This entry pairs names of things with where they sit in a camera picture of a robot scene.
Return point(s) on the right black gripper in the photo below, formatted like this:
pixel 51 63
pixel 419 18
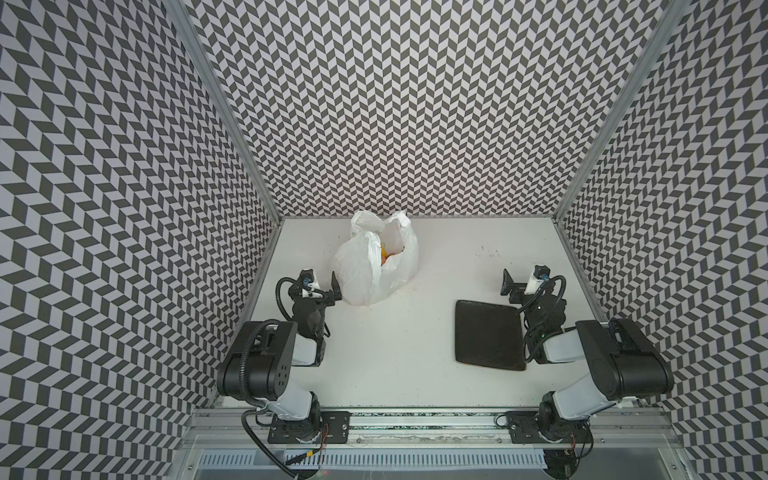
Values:
pixel 518 288

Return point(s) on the white plastic bag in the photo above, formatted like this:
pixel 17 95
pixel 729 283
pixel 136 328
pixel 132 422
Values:
pixel 357 262

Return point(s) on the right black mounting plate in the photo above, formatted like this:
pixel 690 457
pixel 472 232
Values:
pixel 525 427

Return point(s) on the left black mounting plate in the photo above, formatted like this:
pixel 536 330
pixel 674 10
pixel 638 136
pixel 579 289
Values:
pixel 331 426

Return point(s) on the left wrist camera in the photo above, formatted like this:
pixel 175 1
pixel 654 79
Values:
pixel 308 284

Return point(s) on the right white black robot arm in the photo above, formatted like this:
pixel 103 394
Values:
pixel 622 362

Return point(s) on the orange peach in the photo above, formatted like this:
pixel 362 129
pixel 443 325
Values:
pixel 385 257

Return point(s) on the white vent grille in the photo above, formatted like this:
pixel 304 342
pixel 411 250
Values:
pixel 386 460

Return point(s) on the black square tray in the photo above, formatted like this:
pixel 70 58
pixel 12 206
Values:
pixel 488 335

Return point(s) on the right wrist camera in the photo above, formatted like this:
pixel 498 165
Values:
pixel 539 275

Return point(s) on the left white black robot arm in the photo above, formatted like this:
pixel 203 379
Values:
pixel 257 368

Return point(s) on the black mounting plate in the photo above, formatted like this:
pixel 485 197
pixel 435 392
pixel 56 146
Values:
pixel 331 426
pixel 525 427

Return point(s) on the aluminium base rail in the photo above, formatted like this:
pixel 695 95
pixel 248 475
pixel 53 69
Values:
pixel 484 427

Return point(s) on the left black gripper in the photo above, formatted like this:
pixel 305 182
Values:
pixel 329 298

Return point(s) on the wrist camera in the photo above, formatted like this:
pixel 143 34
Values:
pixel 308 284
pixel 539 275

